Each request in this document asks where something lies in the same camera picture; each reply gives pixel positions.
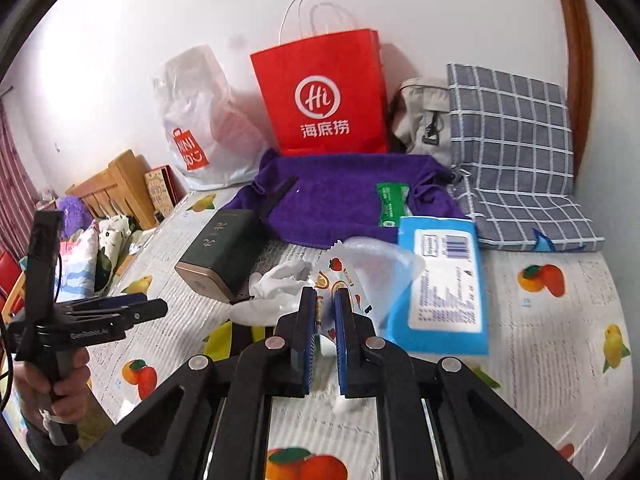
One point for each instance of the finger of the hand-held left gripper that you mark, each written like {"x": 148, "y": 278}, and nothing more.
{"x": 145, "y": 311}
{"x": 125, "y": 301}

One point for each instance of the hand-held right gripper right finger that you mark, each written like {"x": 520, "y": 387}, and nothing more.
{"x": 342, "y": 320}

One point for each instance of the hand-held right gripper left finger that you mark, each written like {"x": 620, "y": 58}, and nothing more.
{"x": 307, "y": 320}

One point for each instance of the white tissue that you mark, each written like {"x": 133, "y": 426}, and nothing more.
{"x": 280, "y": 280}

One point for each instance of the fruit-printed sachet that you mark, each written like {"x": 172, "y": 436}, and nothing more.
{"x": 327, "y": 272}

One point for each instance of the small yellow bag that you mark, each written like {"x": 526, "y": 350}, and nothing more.
{"x": 220, "y": 340}

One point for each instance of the person's left hand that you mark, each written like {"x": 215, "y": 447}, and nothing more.
{"x": 70, "y": 390}

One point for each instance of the pink blue printed cloth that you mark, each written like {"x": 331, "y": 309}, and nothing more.
{"x": 80, "y": 260}

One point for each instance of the white face mask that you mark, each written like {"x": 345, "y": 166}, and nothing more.
{"x": 380, "y": 265}

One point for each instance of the leaf-print white pillow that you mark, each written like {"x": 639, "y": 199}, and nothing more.
{"x": 110, "y": 235}

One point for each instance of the purple plush toy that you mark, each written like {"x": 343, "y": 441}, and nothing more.
{"x": 72, "y": 207}

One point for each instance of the red striped curtain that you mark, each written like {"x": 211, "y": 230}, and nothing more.
{"x": 12, "y": 185}

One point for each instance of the dark green box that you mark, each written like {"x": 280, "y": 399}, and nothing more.
{"x": 225, "y": 250}

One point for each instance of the blue wet wipes pack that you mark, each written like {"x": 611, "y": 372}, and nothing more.
{"x": 440, "y": 285}

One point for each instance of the brown patterned box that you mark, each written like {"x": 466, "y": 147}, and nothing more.
{"x": 160, "y": 190}

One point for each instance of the wooden headboard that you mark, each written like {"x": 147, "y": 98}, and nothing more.
{"x": 125, "y": 180}

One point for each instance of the green tissue packet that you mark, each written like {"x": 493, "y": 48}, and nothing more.
{"x": 392, "y": 200}

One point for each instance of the purple towel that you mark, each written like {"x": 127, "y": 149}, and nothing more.
{"x": 340, "y": 185}

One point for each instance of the fruit-printed bed sheet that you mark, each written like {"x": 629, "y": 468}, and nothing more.
{"x": 540, "y": 335}

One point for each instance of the grey fabric bag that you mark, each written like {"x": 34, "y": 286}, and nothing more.
{"x": 420, "y": 110}

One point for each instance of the white plastic bag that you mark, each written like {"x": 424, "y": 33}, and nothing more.
{"x": 200, "y": 90}

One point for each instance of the red paper bag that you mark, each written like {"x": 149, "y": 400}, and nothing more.
{"x": 320, "y": 60}

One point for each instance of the wooden door frame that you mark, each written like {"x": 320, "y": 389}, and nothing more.
{"x": 575, "y": 35}

